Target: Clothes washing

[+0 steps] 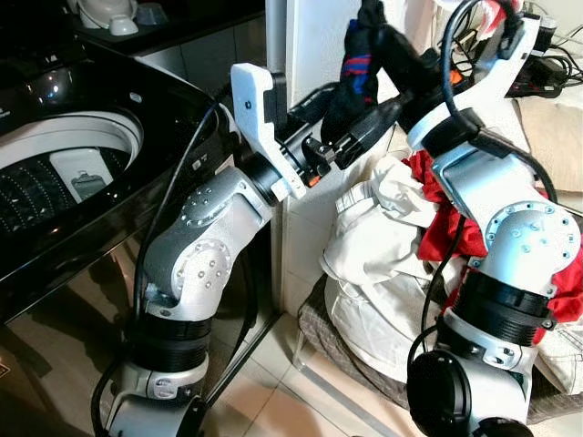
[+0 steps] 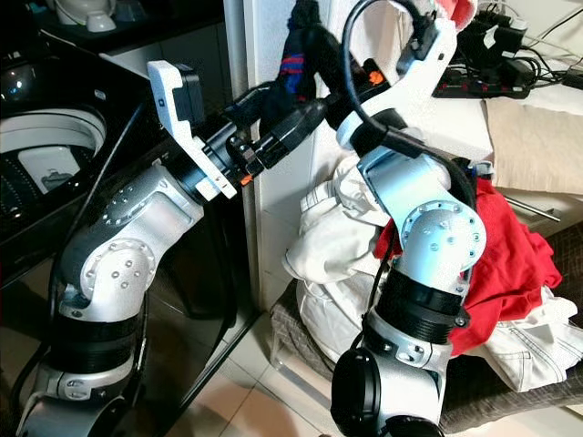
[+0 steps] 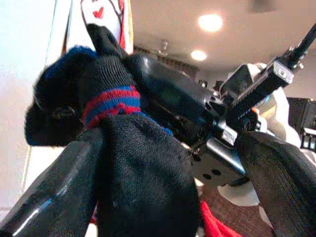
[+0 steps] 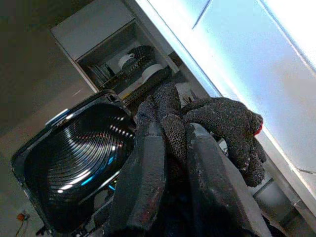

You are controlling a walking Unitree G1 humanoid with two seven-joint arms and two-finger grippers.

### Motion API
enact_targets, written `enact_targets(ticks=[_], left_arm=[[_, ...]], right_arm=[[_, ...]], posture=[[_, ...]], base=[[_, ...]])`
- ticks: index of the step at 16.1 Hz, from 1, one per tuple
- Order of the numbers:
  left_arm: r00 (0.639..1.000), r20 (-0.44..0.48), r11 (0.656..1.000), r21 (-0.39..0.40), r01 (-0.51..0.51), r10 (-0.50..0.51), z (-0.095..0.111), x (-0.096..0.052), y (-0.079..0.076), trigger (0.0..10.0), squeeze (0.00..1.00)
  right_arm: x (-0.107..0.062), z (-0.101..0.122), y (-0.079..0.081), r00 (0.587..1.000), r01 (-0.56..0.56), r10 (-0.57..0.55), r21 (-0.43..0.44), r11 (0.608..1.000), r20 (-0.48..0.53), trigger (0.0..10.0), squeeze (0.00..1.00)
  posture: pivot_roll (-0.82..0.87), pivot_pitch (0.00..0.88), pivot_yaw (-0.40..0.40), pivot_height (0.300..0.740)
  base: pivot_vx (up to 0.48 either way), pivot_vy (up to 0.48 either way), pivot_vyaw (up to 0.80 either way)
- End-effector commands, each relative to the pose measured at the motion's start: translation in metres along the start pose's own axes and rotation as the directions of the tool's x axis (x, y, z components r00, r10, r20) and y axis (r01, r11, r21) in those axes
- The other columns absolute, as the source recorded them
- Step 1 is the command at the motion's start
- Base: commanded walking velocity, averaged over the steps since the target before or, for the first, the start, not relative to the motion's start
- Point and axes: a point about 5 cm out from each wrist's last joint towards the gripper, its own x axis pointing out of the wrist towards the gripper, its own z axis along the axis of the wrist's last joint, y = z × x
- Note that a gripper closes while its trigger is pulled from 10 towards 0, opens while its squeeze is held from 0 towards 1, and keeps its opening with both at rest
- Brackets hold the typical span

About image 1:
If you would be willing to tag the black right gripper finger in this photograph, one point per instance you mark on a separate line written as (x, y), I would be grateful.
(387, 38)
(373, 123)

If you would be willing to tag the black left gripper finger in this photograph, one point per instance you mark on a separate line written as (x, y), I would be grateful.
(314, 100)

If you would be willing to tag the dark navy garment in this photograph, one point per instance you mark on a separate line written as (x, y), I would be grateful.
(357, 68)

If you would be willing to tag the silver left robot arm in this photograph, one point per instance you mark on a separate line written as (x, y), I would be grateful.
(205, 246)

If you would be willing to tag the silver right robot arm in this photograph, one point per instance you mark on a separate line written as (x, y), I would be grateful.
(519, 246)

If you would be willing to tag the black top-load washing machine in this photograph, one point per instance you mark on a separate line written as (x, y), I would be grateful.
(73, 137)

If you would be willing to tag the white garment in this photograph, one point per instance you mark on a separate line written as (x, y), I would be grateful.
(373, 246)

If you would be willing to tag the black power strip with plugs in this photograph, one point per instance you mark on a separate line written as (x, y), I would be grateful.
(547, 68)

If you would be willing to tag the red garment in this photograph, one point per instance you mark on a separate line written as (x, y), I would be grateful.
(451, 232)

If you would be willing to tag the beige cloth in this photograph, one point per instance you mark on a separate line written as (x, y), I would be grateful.
(556, 137)

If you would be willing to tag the white plastic appliance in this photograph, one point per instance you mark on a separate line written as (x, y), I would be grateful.
(105, 14)

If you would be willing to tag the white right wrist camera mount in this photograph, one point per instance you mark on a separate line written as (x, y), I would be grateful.
(481, 96)

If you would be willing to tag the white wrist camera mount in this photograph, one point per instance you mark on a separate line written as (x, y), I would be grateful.
(250, 109)
(481, 96)

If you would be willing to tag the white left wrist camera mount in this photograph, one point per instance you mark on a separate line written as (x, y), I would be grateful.
(250, 109)

